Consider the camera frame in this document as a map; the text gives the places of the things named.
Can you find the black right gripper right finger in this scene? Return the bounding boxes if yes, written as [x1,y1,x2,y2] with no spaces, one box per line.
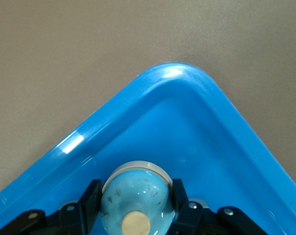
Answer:
[171,178,263,235]

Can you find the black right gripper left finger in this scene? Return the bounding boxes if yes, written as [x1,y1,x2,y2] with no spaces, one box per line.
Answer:
[0,180,107,235]

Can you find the light blue service bell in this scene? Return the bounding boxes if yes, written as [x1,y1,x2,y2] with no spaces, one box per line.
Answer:
[100,160,175,235]

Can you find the blue plastic tray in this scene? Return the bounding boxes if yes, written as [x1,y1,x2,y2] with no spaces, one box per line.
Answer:
[0,61,296,235]

